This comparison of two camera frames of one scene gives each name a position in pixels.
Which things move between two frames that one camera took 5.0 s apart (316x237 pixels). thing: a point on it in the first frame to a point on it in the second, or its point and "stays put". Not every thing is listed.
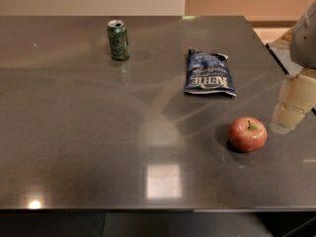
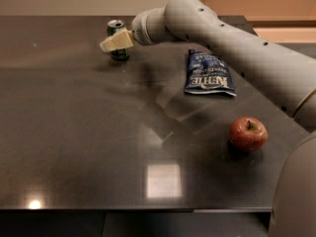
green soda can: (118, 39) stays put
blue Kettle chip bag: (208, 73) stays put
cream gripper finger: (297, 96) to (153, 27)
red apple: (248, 134) stays put
